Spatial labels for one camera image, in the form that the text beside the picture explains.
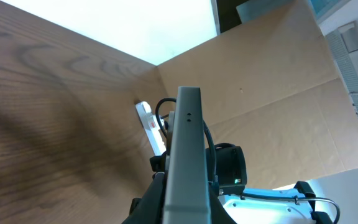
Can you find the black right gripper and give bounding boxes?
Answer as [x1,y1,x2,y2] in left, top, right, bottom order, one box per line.
[150,154,168,173]

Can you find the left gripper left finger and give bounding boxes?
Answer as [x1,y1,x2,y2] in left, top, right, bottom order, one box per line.
[122,172,165,224]

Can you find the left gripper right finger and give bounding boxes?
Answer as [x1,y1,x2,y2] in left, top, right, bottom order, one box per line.
[209,187,236,224]

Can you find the Galaxy S25 Ultra smartphone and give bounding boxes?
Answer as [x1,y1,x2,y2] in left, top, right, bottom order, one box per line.
[162,86,211,224]

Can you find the black USB charging cable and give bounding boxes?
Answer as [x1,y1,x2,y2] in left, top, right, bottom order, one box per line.
[155,97,178,141]

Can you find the white power strip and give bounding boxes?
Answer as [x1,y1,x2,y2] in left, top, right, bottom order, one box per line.
[135,101,166,156]

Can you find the brown cardboard sheet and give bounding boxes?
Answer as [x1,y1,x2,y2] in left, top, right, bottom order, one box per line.
[158,1,358,189]

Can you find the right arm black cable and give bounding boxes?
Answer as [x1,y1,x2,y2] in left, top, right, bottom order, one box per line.
[202,121,341,224]

